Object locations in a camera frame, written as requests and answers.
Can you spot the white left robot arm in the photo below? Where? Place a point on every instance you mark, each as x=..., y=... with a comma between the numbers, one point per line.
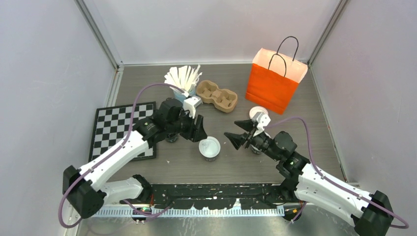
x=87, y=188

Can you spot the black white chessboard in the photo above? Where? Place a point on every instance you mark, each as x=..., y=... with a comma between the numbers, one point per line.
x=111, y=125

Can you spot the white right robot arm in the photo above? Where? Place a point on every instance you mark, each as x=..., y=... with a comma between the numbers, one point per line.
x=366, y=212

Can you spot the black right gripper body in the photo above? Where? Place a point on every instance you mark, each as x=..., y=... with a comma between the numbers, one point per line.
x=260, y=140

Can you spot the light blue cup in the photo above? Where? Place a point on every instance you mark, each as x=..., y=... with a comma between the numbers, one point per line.
x=181, y=97

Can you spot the brown cardboard cup carrier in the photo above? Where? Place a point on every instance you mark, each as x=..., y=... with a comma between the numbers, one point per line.
x=224, y=99

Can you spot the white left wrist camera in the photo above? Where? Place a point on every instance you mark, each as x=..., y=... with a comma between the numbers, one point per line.
x=190, y=104

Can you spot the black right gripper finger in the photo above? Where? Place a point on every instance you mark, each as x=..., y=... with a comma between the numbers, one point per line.
x=247, y=125
x=238, y=140

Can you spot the stack of white lids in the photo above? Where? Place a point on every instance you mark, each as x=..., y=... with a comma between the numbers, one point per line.
x=257, y=109

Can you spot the orange paper bag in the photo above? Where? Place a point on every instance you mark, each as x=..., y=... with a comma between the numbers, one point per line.
x=274, y=78

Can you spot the white wooden stir sticks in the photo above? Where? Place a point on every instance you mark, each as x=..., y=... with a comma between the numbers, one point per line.
x=184, y=79

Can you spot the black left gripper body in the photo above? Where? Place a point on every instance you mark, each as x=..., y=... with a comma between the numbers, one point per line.
x=184, y=125

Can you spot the black paper coffee cup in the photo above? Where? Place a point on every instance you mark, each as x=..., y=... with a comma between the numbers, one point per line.
x=257, y=152

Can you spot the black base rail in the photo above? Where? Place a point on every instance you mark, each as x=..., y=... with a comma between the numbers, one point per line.
x=217, y=196

